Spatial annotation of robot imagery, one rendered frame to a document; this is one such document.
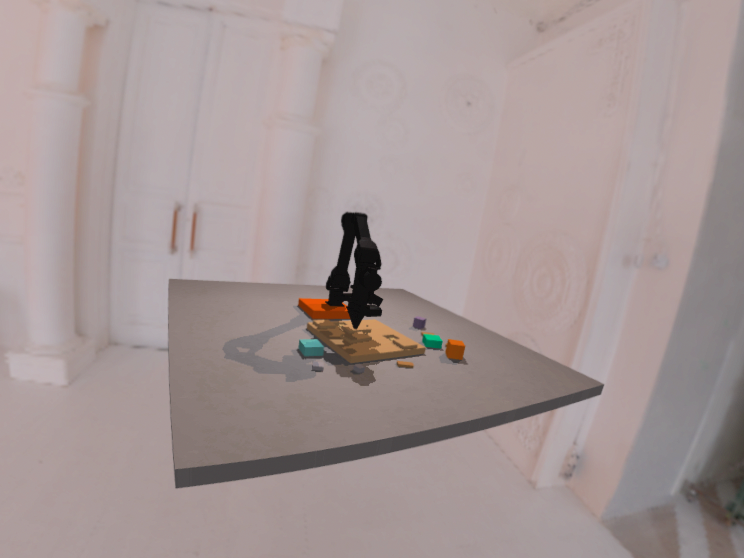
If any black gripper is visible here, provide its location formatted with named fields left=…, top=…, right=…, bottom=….
left=337, top=283, right=382, bottom=329

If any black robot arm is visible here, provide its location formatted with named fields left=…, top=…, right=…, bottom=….
left=325, top=212, right=383, bottom=307

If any green square block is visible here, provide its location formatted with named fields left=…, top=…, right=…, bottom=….
left=422, top=334, right=443, bottom=349

